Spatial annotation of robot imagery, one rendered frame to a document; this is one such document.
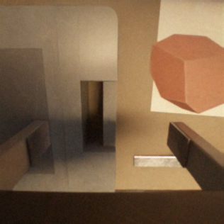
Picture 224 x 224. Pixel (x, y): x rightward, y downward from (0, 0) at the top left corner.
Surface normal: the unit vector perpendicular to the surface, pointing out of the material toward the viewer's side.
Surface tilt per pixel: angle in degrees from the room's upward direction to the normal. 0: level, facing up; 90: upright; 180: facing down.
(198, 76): 11
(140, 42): 0
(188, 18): 0
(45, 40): 0
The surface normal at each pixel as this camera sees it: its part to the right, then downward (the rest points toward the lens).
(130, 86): 0.00, 0.28
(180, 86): -0.63, 0.32
